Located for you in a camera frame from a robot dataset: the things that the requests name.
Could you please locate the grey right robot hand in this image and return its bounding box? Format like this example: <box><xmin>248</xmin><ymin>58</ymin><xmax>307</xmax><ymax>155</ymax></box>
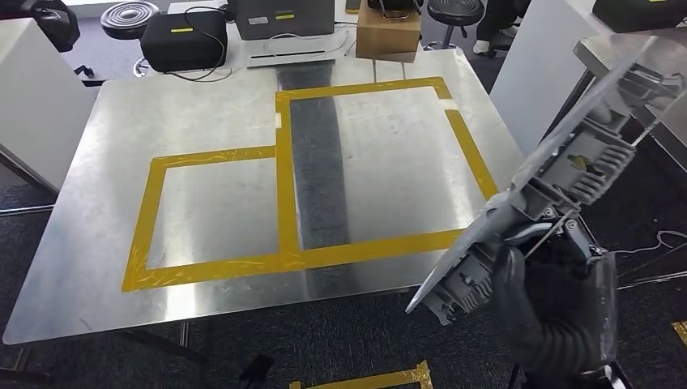
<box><xmin>491</xmin><ymin>220</ymin><xmax>618</xmax><ymax>344</ymax></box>

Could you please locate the silver plastic wheel cover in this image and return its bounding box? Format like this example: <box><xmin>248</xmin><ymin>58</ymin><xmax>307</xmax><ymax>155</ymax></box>
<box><xmin>405</xmin><ymin>34</ymin><xmax>687</xmax><ymax>327</ymax></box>

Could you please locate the black robot body part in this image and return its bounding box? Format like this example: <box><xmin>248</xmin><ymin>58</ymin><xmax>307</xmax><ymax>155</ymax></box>
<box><xmin>238</xmin><ymin>354</ymin><xmax>275</xmax><ymax>389</ymax></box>

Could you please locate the black case yellow label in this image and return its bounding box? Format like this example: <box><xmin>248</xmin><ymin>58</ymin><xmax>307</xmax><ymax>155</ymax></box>
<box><xmin>591</xmin><ymin>0</ymin><xmax>687</xmax><ymax>34</ymax></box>
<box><xmin>140</xmin><ymin>9</ymin><xmax>229</xmax><ymax>74</ymax></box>

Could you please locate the black round stool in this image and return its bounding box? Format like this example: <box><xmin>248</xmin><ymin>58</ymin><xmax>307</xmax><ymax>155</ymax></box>
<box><xmin>100</xmin><ymin>1</ymin><xmax>160</xmax><ymax>77</ymax></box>
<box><xmin>426</xmin><ymin>0</ymin><xmax>486</xmax><ymax>50</ymax></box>

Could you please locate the yellow tape outline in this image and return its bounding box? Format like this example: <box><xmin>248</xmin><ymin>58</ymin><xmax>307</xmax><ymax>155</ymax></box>
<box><xmin>122</xmin><ymin>76</ymin><xmax>499</xmax><ymax>293</ymax></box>

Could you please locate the brown cardboard box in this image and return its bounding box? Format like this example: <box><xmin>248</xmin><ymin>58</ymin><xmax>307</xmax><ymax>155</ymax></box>
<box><xmin>355</xmin><ymin>0</ymin><xmax>422</xmax><ymax>64</ymax></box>

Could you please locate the white flat device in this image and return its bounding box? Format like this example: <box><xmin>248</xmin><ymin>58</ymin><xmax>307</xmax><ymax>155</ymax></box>
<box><xmin>244</xmin><ymin>29</ymin><xmax>360</xmax><ymax>68</ymax></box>

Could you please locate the grey case yellow label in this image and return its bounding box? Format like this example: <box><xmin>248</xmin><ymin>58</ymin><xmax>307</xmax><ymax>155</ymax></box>
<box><xmin>234</xmin><ymin>0</ymin><xmax>336</xmax><ymax>41</ymax></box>

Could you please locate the black bag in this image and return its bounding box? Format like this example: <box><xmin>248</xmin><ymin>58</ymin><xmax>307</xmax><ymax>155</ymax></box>
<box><xmin>29</xmin><ymin>0</ymin><xmax>82</xmax><ymax>53</ymax></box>

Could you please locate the white power cable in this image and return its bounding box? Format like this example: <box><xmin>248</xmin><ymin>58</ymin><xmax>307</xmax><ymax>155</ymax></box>
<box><xmin>612</xmin><ymin>229</ymin><xmax>687</xmax><ymax>256</ymax></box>

